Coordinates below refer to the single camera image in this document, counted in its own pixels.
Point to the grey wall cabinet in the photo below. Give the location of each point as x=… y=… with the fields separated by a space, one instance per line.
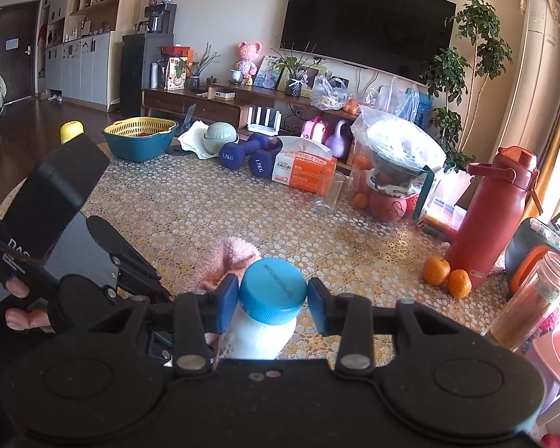
x=84 y=56

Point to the person's left hand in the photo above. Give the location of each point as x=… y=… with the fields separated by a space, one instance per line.
x=25 y=319

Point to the pink fuzzy sock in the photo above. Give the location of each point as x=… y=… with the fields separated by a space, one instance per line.
x=225 y=256

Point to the purple kettlebell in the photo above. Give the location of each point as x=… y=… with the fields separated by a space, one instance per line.
x=338 y=142

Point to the white bottle with blue cap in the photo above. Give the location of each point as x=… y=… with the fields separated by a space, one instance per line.
x=271 y=289

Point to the lavender plastic bin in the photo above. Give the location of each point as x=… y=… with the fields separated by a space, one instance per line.
x=541 y=392

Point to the printed snack bag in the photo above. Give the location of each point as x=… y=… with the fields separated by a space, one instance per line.
x=175 y=74

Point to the glass jar with brown contents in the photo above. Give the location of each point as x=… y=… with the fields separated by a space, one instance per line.
x=527 y=303

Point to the black television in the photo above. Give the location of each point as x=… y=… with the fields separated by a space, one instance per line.
x=368 y=23

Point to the small potted grass plant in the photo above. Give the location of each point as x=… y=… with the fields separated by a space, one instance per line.
x=197 y=72

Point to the dark wooden door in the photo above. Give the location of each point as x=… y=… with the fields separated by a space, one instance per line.
x=16 y=51

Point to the green and orange bag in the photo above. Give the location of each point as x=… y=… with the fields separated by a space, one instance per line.
x=525 y=252

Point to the white paper bag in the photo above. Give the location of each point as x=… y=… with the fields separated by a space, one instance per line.
x=455 y=186

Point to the pink backpack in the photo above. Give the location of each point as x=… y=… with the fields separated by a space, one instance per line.
x=313 y=129

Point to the orange and white tissue box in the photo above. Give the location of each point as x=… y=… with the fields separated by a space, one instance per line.
x=303 y=168

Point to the green round bowl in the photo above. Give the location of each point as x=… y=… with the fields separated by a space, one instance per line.
x=220 y=136

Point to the tall potted plant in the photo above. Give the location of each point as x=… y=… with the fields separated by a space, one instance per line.
x=480 y=56

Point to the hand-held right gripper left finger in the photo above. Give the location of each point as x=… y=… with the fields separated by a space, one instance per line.
x=226 y=305

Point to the potted plant in black pot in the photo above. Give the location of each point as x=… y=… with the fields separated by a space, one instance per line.
x=295 y=86

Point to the white cloth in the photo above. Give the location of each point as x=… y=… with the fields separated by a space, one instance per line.
x=191 y=139

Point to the wooden television cabinet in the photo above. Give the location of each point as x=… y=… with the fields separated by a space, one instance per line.
x=214 y=107

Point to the white router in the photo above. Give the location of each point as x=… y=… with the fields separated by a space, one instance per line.
x=263 y=121

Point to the yellow plastic object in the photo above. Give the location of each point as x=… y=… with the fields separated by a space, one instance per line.
x=71 y=131

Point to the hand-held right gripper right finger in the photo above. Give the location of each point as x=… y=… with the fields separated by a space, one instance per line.
x=318 y=307

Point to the pink plastic cup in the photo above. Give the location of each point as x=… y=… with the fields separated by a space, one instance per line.
x=557 y=359

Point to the dark photo frame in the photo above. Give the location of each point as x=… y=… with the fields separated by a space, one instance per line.
x=310 y=77

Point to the white cup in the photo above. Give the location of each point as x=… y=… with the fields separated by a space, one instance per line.
x=235 y=77

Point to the red water bottle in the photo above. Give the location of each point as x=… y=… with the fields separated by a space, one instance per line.
x=487 y=214

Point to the clear plastic bag of fruit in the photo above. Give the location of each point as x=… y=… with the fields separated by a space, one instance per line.
x=392 y=158

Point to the white standing air conditioner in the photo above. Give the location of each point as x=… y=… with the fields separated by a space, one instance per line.
x=536 y=70

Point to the clear storage box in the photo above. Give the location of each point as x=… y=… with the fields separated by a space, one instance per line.
x=443 y=217

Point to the blue plastic bag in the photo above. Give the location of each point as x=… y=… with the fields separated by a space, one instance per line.
x=408 y=102

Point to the pink bear figure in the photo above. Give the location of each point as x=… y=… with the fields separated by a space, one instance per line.
x=248 y=58

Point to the orange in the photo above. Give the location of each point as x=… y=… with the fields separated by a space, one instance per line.
x=436 y=270
x=459 y=283

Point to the small white box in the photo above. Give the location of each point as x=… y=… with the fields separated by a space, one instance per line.
x=224 y=95

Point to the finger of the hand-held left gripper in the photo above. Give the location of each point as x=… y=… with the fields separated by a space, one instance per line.
x=130 y=261

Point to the clear drinking glass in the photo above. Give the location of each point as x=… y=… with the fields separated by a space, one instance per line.
x=329 y=193

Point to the blue dumbbell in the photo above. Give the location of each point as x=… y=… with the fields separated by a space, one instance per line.
x=261 y=164
x=231 y=155

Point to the coffee machine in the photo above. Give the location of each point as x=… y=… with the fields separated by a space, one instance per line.
x=157 y=18

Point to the yellow strainer basket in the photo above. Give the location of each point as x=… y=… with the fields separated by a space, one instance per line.
x=140 y=127

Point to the teal plastic basin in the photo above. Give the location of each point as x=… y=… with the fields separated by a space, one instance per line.
x=140 y=147

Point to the black cabinet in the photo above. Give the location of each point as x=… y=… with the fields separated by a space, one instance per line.
x=144 y=74

